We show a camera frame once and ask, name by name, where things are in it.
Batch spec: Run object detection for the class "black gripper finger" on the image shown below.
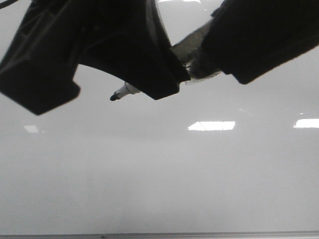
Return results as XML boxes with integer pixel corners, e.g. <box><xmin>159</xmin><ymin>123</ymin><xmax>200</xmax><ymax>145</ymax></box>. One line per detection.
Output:
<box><xmin>201</xmin><ymin>0</ymin><xmax>319</xmax><ymax>84</ymax></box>
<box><xmin>0</xmin><ymin>0</ymin><xmax>190</xmax><ymax>115</ymax></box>

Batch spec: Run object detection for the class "white black-tipped whiteboard marker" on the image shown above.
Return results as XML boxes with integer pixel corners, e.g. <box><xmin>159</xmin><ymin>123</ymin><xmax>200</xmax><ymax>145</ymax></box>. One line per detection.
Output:
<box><xmin>110</xmin><ymin>20</ymin><xmax>222</xmax><ymax>102</ymax></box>

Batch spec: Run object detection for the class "white whiteboard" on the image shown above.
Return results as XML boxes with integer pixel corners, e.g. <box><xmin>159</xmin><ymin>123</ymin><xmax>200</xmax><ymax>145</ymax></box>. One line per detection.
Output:
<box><xmin>0</xmin><ymin>0</ymin><xmax>319</xmax><ymax>236</ymax></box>

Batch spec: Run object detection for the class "grey aluminium whiteboard frame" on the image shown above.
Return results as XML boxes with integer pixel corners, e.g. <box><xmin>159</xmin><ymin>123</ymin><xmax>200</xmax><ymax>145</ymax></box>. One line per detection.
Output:
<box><xmin>0</xmin><ymin>230</ymin><xmax>319</xmax><ymax>239</ymax></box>

